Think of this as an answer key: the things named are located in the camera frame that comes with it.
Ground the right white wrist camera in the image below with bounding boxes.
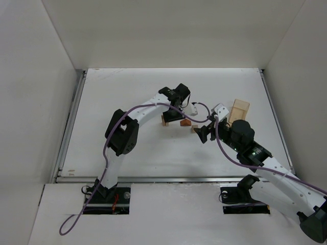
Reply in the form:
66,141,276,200
211,103,229,121

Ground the left aluminium side rail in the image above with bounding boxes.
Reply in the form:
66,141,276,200
50,69,87,184

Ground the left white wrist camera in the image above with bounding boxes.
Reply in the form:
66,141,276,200
187,104,198,116

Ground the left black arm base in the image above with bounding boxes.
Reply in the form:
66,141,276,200
83,184,131,215

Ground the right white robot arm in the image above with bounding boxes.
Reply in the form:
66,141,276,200
203,116,326,243

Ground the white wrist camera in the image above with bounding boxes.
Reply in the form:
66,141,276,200
211,103,229,121
187,104,198,116

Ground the dark orange triangular block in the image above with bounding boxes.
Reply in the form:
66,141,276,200
180,118,192,127

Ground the aluminium table edge rail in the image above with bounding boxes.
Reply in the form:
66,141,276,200
259,69,297,175

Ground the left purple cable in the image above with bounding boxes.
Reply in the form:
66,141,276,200
59,102,213,236

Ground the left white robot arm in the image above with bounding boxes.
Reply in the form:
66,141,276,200
94,83,197,199

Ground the wooden box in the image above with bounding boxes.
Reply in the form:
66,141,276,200
228,99,250,124

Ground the front aluminium rail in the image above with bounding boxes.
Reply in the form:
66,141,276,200
55,174,298,183

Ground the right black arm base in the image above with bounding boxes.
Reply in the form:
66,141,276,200
218,175,270,214

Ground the long light wood block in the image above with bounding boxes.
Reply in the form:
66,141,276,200
161,115,169,127

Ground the small light wood cube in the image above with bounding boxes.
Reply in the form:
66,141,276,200
191,125,199,133

